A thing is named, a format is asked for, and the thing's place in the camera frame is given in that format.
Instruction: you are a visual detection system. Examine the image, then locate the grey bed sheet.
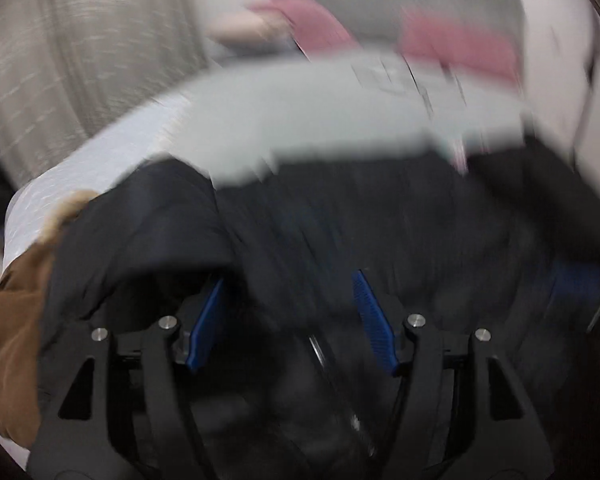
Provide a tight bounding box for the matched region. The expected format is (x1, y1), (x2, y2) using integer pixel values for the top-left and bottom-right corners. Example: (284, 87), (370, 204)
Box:
(87, 50), (531, 191)

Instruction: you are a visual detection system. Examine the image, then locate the brown fur-trimmed coat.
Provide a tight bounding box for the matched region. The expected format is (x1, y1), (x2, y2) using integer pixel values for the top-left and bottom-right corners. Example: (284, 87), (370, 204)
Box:
(0, 190), (101, 448)

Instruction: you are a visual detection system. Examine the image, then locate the light pink pillow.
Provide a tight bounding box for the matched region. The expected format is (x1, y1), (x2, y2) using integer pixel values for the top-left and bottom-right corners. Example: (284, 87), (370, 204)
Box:
(210, 10), (291, 46)

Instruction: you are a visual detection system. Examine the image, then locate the black puffer jacket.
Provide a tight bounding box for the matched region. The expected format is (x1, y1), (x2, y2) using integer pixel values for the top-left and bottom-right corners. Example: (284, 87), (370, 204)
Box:
(37, 145), (600, 480)

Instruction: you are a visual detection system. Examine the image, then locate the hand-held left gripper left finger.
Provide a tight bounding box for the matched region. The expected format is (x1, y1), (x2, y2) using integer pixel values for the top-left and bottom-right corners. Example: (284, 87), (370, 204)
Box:
(30, 277), (231, 480)

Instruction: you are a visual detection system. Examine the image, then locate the white fringed blanket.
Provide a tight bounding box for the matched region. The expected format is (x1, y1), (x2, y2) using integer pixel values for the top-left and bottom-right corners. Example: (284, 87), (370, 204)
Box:
(2, 92), (196, 266)

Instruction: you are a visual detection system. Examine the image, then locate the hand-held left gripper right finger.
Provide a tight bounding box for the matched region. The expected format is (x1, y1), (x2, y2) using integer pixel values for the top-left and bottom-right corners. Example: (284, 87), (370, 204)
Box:
(352, 270), (556, 480)

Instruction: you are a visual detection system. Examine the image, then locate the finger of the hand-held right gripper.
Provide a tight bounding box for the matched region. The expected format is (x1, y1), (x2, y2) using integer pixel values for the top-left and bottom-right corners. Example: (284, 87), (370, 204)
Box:
(550, 262), (600, 306)

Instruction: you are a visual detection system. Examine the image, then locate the grey patterned curtain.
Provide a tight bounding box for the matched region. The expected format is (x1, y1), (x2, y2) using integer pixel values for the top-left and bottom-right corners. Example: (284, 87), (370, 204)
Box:
(0, 0), (216, 181)

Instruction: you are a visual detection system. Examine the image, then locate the dusty pink pillow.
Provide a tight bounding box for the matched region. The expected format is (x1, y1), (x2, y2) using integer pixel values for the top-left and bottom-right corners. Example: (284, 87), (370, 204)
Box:
(400, 12), (523, 86)

